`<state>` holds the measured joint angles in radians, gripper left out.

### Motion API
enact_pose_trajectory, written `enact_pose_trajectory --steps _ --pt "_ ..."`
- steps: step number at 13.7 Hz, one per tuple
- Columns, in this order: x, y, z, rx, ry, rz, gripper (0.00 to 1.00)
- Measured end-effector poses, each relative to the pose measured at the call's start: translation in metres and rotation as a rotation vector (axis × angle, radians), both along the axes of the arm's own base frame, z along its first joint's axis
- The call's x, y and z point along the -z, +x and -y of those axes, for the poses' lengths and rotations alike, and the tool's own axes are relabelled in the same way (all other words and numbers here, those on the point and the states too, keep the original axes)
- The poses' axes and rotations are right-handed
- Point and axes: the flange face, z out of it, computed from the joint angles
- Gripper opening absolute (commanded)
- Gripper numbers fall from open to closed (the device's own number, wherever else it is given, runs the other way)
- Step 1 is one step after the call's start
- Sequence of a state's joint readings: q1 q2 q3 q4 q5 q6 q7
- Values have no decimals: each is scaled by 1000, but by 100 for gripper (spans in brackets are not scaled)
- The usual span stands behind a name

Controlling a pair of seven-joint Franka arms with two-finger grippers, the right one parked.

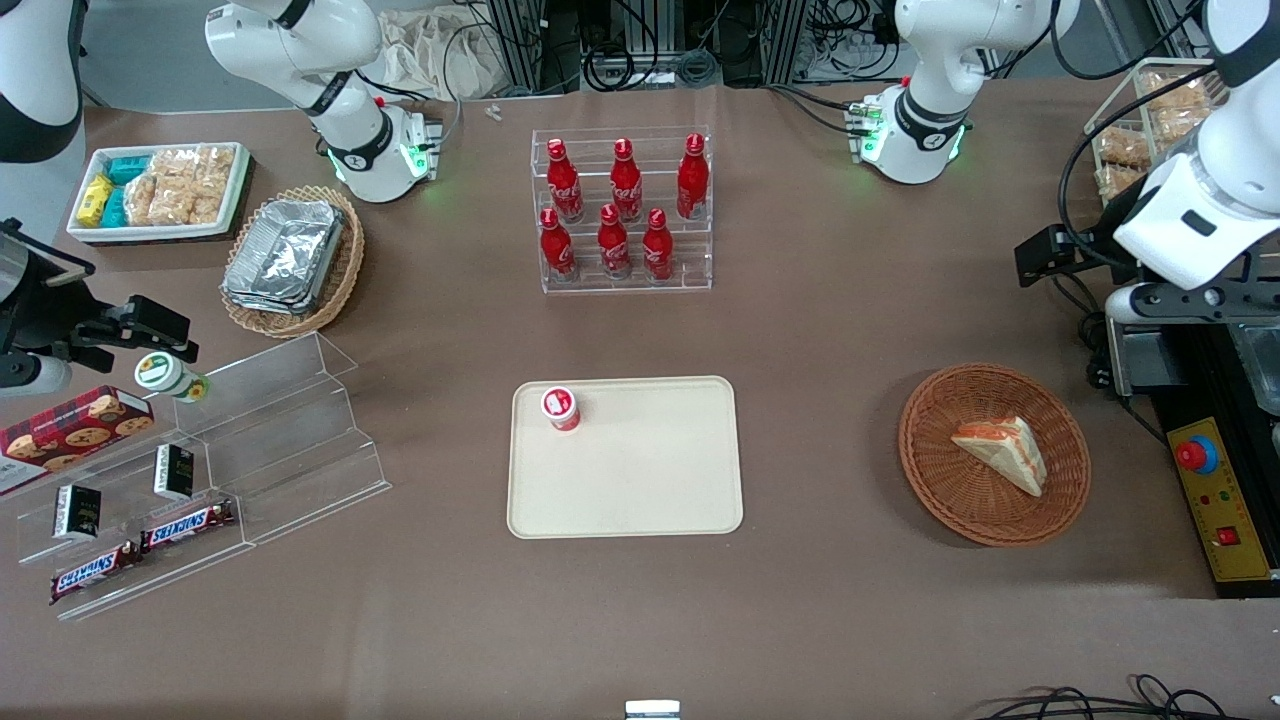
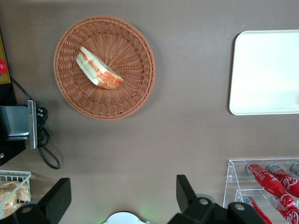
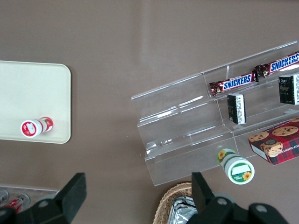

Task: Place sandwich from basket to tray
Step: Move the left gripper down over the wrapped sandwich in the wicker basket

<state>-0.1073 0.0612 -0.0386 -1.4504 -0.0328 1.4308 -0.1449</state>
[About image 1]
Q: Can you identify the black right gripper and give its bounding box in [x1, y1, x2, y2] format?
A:
[0, 225, 199, 364]

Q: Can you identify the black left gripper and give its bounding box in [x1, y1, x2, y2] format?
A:
[1014, 226, 1143, 292]

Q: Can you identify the aluminium foil tray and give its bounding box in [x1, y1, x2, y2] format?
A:
[221, 198, 347, 317]

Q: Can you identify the wrapped triangle sandwich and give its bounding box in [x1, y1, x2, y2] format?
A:
[949, 415, 1049, 499]

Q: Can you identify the light wicker oval basket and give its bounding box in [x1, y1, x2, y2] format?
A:
[219, 184, 367, 340]

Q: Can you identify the brown round wicker basket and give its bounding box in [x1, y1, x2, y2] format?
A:
[897, 362, 1092, 548]

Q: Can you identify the beige plastic serving tray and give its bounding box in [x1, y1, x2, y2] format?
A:
[506, 375, 745, 540]

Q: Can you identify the green lid sunflower bottle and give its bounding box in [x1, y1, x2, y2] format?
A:
[134, 351, 212, 405]

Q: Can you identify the brown pastry snack pack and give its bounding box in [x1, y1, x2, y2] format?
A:
[1095, 165, 1143, 204]
[1145, 70, 1216, 141]
[1095, 128, 1153, 169]

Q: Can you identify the white rectangular snack bin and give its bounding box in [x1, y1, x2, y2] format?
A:
[66, 141, 252, 245]

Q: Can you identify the red plaid cookie box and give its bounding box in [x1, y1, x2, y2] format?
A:
[0, 385, 157, 497]

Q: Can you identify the yellow snack packet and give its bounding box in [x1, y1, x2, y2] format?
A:
[77, 174, 115, 227]

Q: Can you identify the small black snack box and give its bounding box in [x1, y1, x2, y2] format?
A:
[152, 444, 196, 502]
[51, 483, 103, 543]

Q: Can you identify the clear acrylic step stand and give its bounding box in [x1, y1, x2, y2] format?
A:
[170, 331, 393, 547]
[14, 425, 253, 623]

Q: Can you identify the snickers chocolate bar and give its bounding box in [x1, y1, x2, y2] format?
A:
[139, 497, 239, 554]
[49, 539, 144, 606]

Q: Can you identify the red emergency stop button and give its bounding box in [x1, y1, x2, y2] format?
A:
[1176, 435, 1220, 477]

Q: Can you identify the yellow control panel box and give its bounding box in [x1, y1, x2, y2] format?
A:
[1164, 414, 1278, 584]

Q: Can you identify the clear acrylic bottle rack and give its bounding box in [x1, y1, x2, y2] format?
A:
[529, 126, 714, 295]

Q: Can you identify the red cola bottle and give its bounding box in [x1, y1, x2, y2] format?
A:
[545, 138, 585, 224]
[539, 207, 577, 282]
[676, 133, 710, 221]
[641, 207, 675, 283]
[609, 138, 644, 223]
[597, 203, 633, 280]

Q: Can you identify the beige crumpled cloth bag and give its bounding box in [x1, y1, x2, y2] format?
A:
[378, 8, 501, 102]

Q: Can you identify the red white yogurt cup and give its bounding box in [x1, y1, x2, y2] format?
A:
[540, 385, 583, 433]

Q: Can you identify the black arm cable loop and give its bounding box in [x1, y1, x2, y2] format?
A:
[1058, 95, 1136, 263]

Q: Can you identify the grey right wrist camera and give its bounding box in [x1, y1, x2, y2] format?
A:
[0, 354, 74, 400]

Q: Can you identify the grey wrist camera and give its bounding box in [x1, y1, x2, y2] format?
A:
[1104, 284, 1241, 327]
[0, 354, 74, 400]

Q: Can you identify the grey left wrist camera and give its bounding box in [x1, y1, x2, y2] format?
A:
[1104, 284, 1241, 327]

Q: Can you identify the white wire basket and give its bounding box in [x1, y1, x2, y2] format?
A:
[1084, 57, 1234, 207]

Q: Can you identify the black metal rail base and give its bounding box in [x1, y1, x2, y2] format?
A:
[1105, 318, 1280, 601]

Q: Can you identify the black base cable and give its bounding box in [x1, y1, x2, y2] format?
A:
[768, 83, 863, 137]

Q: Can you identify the black background cable bundle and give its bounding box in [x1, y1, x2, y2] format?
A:
[584, 0, 723, 93]

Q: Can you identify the black floor cable bundle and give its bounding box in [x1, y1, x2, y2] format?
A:
[984, 674, 1237, 720]

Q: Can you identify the aluminium frame post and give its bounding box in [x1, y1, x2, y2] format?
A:
[486, 0, 587, 97]

